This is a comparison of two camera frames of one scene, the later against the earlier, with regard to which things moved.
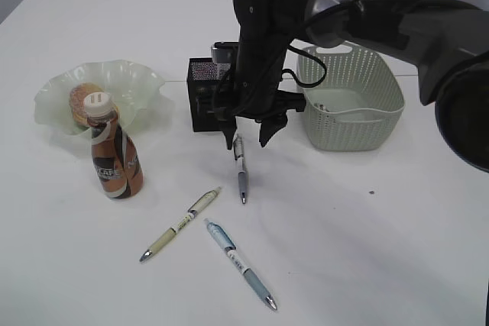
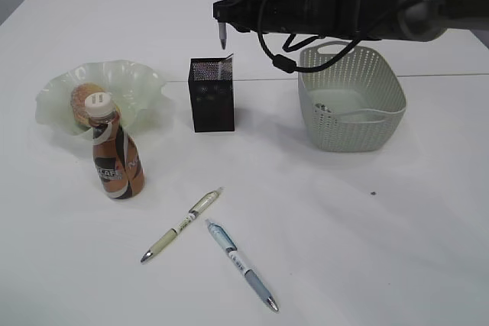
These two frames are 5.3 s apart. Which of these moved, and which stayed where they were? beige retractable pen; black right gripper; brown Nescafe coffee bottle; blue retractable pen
Moved: black right gripper
Stayed: brown Nescafe coffee bottle; beige retractable pen; blue retractable pen
